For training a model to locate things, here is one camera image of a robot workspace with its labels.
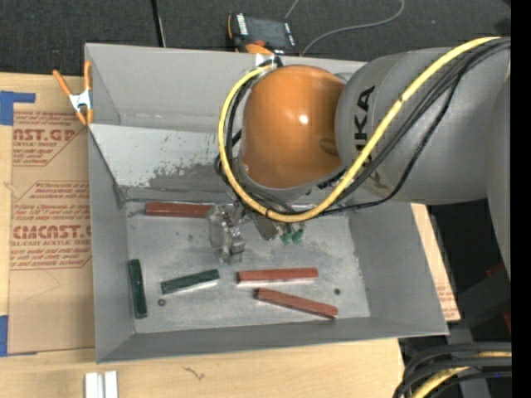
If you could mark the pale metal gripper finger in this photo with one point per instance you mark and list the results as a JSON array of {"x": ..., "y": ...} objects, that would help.
[
  {"x": 236, "y": 247},
  {"x": 217, "y": 232}
]

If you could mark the red-brown flat block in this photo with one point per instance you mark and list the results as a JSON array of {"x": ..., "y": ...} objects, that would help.
[
  {"x": 178, "y": 209},
  {"x": 296, "y": 302},
  {"x": 277, "y": 275}
]

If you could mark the dark green flat block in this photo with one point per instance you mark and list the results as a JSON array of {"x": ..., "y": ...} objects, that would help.
[
  {"x": 190, "y": 281},
  {"x": 138, "y": 288}
]

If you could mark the grey metal bin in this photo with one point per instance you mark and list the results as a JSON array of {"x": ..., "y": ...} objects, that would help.
[{"x": 290, "y": 338}]

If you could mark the brown cardboard board red print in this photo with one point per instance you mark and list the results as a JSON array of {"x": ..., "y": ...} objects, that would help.
[{"x": 50, "y": 297}]

